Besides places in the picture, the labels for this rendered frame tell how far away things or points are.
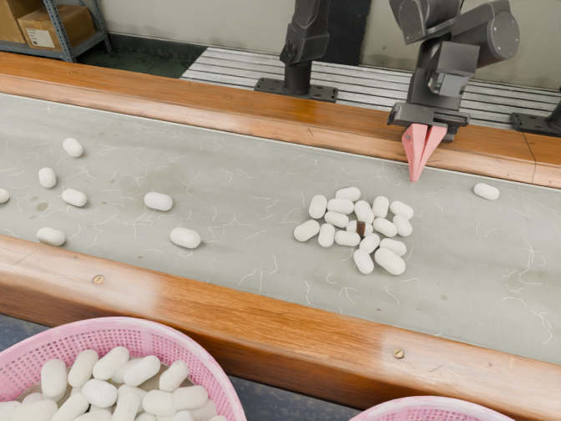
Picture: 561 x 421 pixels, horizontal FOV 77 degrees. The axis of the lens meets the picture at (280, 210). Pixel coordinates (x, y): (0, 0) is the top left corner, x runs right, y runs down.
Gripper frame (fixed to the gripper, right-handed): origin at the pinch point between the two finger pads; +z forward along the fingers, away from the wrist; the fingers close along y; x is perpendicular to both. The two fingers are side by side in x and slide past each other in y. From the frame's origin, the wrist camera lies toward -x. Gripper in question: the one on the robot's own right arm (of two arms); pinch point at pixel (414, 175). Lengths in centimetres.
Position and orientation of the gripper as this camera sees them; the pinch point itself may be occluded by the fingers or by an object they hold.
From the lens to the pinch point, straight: 54.9
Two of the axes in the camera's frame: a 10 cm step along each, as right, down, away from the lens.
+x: 1.1, 0.8, 9.9
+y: 9.7, 2.0, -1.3
